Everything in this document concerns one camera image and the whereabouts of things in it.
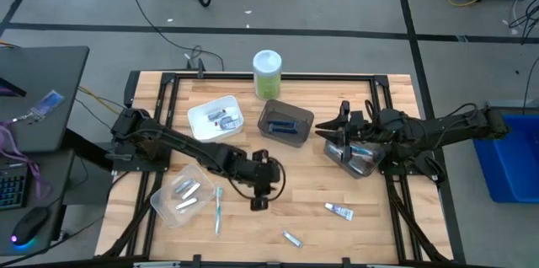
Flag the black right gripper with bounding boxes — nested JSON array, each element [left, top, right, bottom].
[[314, 99, 382, 163]]

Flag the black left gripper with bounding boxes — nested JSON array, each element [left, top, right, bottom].
[[237, 148, 282, 212]]

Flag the small white toothpaste tube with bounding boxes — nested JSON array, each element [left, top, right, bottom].
[[205, 108, 228, 121], [323, 202, 355, 222], [214, 116, 242, 131]]

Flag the grey translucent plastic bin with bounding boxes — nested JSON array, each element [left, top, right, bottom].
[[257, 99, 316, 148], [323, 139, 387, 180]]

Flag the wrapped teal toothbrush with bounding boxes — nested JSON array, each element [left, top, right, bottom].
[[213, 186, 224, 237]]

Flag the white plastic bin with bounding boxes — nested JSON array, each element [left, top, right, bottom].
[[187, 94, 245, 142]]

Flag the green canister with white lid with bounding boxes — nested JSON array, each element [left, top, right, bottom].
[[252, 49, 283, 101]]

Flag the clear plastic container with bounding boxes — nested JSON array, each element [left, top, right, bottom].
[[150, 163, 216, 230]]

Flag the grey floor foot bar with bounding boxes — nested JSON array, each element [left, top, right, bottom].
[[485, 98, 539, 111]]

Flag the blue plastic crate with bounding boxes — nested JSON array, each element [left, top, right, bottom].
[[470, 114, 539, 205]]

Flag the black desk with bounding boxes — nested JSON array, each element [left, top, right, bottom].
[[0, 149, 77, 256], [0, 46, 90, 153]]

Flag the blue id badge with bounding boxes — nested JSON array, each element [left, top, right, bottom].
[[29, 88, 66, 118]]

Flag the black computer mouse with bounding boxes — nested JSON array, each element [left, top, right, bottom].
[[10, 206, 51, 247]]

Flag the black keyboard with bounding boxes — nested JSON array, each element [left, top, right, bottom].
[[0, 162, 29, 212]]

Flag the dark laptop edge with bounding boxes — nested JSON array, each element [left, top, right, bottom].
[[0, 76, 27, 99]]

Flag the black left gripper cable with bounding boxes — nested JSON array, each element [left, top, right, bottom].
[[227, 157, 288, 202]]

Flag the black aluminium table frame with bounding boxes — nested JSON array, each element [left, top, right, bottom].
[[94, 69, 467, 268]]

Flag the thin yellow cable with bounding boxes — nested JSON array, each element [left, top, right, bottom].
[[77, 85, 127, 115]]

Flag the long black floor cable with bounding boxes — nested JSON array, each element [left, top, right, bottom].
[[122, 0, 226, 72]]

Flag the tangled black floor cables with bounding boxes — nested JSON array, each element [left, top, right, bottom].
[[508, 0, 539, 46]]

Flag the purple lanyard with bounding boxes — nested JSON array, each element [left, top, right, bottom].
[[0, 118, 51, 200]]

